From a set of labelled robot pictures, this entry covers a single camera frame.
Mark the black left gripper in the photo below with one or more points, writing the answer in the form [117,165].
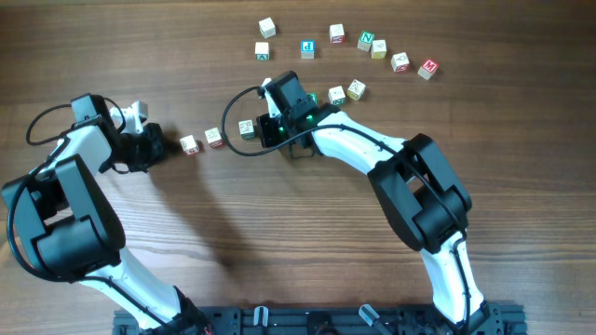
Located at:
[156,145]

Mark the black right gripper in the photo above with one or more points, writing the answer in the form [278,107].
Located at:
[265,137]

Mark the green Z block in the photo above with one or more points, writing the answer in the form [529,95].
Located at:
[246,129]

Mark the red G block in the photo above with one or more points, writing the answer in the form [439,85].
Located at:
[189,145]

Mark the red block with drawing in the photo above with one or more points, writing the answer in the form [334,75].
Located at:
[214,138]

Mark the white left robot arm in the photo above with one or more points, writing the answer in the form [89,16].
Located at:
[61,227]

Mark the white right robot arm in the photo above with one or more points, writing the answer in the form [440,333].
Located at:
[425,204]

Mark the green F block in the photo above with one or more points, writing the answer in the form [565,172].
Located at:
[313,97]

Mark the green side white block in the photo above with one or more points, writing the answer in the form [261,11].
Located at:
[337,95]

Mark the green V block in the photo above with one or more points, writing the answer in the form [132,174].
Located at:
[262,51]

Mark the blue P block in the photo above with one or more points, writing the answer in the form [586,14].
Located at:
[307,49]

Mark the yellow V block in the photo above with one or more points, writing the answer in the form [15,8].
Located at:
[356,90]

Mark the plain white block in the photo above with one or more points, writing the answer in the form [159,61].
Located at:
[267,28]

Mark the red X block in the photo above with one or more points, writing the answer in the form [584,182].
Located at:
[337,33]

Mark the yellow side block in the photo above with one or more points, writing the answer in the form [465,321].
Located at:
[379,49]

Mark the green N block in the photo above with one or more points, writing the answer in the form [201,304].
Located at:
[365,41]

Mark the red Q block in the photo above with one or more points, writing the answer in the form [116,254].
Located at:
[400,62]

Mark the red M block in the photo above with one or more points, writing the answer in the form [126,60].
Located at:
[428,68]

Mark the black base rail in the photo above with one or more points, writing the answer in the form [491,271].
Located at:
[492,318]

